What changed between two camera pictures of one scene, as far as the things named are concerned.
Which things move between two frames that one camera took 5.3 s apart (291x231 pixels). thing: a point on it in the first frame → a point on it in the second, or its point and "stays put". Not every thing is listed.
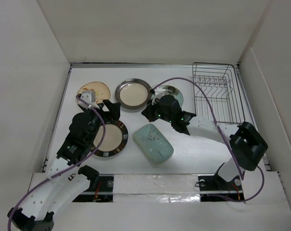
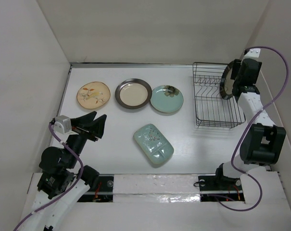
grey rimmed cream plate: (132, 93) stays put
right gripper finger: (149, 113) → (235, 68)
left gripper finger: (101, 106) → (84, 120)
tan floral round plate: (102, 91) stays put
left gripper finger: (115, 109) → (97, 127)
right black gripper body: (158, 109) → (255, 77)
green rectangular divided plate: (156, 145) stays put
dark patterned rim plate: (114, 141) → (226, 83)
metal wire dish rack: (217, 93) stays put
